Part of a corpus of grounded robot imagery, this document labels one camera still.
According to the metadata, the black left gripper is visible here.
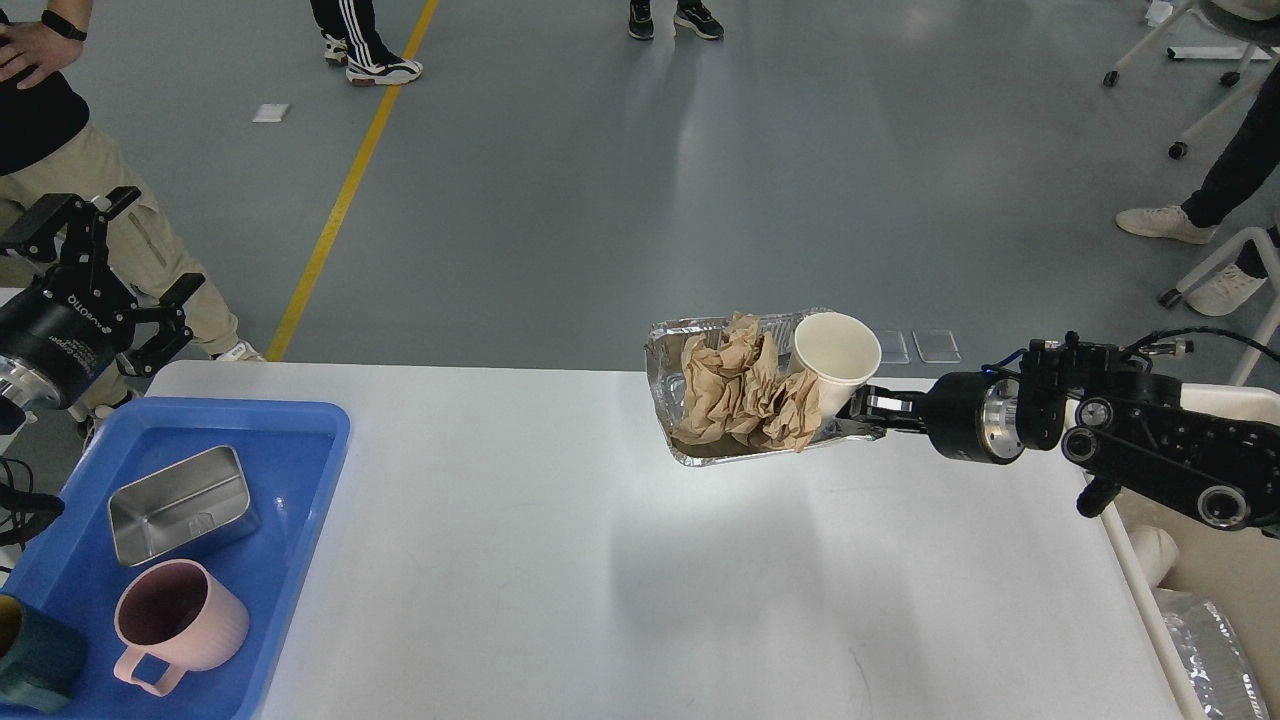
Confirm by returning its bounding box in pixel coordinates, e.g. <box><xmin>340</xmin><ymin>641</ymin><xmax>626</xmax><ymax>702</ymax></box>
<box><xmin>1</xmin><ymin>186</ymin><xmax>205</xmax><ymax>411</ymax></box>

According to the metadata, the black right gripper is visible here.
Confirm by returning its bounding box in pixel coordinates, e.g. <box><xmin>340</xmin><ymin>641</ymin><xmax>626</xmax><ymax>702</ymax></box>
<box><xmin>847</xmin><ymin>373</ymin><xmax>1024</xmax><ymax>465</ymax></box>

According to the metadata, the cream paper cup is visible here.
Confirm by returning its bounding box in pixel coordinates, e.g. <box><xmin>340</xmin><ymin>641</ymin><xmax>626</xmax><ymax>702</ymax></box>
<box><xmin>788</xmin><ymin>311</ymin><xmax>882</xmax><ymax>421</ymax></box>

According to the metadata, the brown paper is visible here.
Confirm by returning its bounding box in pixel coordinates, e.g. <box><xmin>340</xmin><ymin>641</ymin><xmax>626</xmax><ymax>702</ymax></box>
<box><xmin>671</xmin><ymin>313</ymin><xmax>826</xmax><ymax>451</ymax></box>

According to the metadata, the square stainless steel tray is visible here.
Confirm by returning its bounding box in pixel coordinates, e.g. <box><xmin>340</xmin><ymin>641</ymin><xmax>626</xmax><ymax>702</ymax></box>
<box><xmin>108</xmin><ymin>445</ymin><xmax>261</xmax><ymax>568</ymax></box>

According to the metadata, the aluminium foil tray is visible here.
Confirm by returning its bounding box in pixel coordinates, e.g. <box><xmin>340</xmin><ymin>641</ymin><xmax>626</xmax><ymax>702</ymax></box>
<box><xmin>645</xmin><ymin>307</ymin><xmax>887</xmax><ymax>468</ymax></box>

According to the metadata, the pink mug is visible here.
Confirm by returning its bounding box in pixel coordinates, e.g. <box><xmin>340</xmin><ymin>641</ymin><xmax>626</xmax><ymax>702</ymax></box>
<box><xmin>113</xmin><ymin>559</ymin><xmax>250</xmax><ymax>697</ymax></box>

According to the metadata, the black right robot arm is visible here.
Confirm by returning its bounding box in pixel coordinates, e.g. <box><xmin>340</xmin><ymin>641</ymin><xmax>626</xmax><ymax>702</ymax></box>
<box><xmin>835</xmin><ymin>331</ymin><xmax>1279</xmax><ymax>538</ymax></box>

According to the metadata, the clear floor plate left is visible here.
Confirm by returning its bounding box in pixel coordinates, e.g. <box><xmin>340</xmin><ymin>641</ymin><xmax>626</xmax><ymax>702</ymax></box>
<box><xmin>876</xmin><ymin>331</ymin><xmax>911</xmax><ymax>365</ymax></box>

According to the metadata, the clear floor plate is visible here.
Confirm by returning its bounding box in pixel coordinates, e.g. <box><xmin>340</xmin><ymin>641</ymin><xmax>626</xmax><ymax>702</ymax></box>
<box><xmin>911</xmin><ymin>329</ymin><xmax>963</xmax><ymax>364</ymax></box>
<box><xmin>876</xmin><ymin>331</ymin><xmax>911</xmax><ymax>365</ymax></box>

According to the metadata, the clear floor plate right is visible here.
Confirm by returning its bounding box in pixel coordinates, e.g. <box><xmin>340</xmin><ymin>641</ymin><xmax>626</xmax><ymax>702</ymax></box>
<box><xmin>911</xmin><ymin>329</ymin><xmax>963</xmax><ymax>364</ymax></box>

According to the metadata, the person in beige trousers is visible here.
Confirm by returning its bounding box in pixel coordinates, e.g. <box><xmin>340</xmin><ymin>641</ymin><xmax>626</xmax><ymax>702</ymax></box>
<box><xmin>0</xmin><ymin>0</ymin><xmax>268</xmax><ymax>441</ymax></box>

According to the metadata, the blue plastic tray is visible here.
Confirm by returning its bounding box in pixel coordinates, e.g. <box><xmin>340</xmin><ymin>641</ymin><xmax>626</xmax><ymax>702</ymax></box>
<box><xmin>3</xmin><ymin>397</ymin><xmax>349</xmax><ymax>719</ymax></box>

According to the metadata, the white chair leg right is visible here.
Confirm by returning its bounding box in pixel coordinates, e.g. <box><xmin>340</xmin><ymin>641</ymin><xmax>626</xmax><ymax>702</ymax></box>
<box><xmin>1158</xmin><ymin>227</ymin><xmax>1279</xmax><ymax>386</ymax></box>

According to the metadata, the white cup inside bin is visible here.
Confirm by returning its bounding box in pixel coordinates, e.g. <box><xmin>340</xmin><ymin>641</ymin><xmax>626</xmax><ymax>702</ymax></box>
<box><xmin>1128</xmin><ymin>525</ymin><xmax>1180</xmax><ymax>591</ymax></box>

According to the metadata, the person in striped track pants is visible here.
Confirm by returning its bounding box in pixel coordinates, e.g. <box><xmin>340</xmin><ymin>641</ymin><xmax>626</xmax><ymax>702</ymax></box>
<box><xmin>310</xmin><ymin>1</ymin><xmax>422</xmax><ymax>87</ymax></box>

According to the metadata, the beige plastic bin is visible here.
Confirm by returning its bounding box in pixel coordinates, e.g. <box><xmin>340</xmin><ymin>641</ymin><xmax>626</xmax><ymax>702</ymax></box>
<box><xmin>1094</xmin><ymin>380</ymin><xmax>1280</xmax><ymax>720</ymax></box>

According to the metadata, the person in dark trousers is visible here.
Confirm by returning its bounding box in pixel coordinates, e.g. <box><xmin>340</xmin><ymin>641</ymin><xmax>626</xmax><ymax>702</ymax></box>
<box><xmin>1115</xmin><ymin>70</ymin><xmax>1279</xmax><ymax>278</ymax></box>

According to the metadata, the teal cup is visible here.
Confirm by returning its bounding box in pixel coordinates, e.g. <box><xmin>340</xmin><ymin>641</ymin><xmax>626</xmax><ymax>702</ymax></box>
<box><xmin>1</xmin><ymin>594</ymin><xmax>87</xmax><ymax>714</ymax></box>

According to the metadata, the foil tray inside bin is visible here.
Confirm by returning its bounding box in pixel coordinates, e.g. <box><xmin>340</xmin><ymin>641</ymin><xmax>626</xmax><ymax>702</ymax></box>
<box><xmin>1155</xmin><ymin>588</ymin><xmax>1270</xmax><ymax>719</ymax></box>

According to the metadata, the person in black sneakers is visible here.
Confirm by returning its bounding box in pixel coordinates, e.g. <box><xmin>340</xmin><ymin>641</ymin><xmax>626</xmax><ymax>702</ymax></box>
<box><xmin>627</xmin><ymin>1</ymin><xmax>724</xmax><ymax>41</ymax></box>

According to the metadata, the white rolling chair base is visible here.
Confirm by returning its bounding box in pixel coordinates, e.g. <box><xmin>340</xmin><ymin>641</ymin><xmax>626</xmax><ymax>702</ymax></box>
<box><xmin>1101</xmin><ymin>0</ymin><xmax>1280</xmax><ymax>159</ymax></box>

